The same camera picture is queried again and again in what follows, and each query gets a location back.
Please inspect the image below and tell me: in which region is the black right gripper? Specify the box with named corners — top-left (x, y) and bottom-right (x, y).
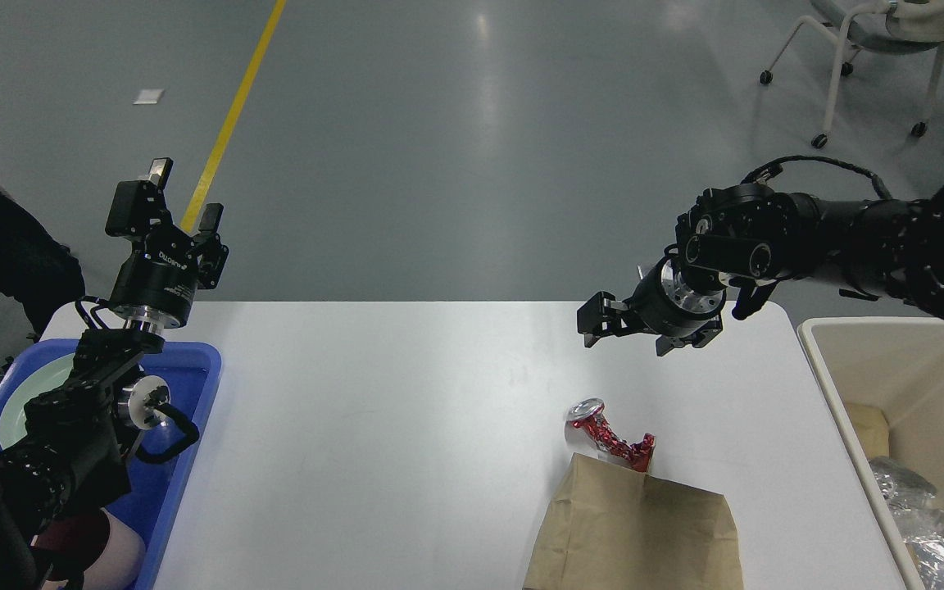
top-left (577, 258), bottom-right (724, 357)

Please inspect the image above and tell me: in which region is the pink mug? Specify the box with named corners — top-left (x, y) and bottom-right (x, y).
top-left (34, 509), bottom-right (146, 589)

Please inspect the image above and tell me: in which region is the mint green plate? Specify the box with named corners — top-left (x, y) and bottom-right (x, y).
top-left (0, 352), bottom-right (74, 449)

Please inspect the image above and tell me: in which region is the beige plastic bin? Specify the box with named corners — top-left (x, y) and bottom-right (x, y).
top-left (797, 317), bottom-right (944, 589)

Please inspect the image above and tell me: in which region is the grey office chair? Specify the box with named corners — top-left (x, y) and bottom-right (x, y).
top-left (758, 1), bottom-right (944, 149)

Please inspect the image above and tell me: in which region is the brown paper bag front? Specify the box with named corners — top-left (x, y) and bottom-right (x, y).
top-left (522, 453), bottom-right (744, 589)

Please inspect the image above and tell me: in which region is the red foil wrapper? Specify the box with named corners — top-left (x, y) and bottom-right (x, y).
top-left (565, 398), bottom-right (656, 474)

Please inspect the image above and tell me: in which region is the aluminium foil sheet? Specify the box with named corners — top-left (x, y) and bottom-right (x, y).
top-left (868, 456), bottom-right (937, 510)

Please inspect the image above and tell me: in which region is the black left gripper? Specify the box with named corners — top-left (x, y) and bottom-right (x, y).
top-left (105, 157), bottom-right (229, 329)

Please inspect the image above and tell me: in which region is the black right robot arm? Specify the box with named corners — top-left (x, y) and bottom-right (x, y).
top-left (576, 157), bottom-right (944, 356)

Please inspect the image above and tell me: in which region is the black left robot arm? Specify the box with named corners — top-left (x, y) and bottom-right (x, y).
top-left (0, 157), bottom-right (229, 589)

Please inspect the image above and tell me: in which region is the blue plastic tray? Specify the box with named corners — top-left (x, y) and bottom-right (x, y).
top-left (0, 338), bottom-right (222, 589)

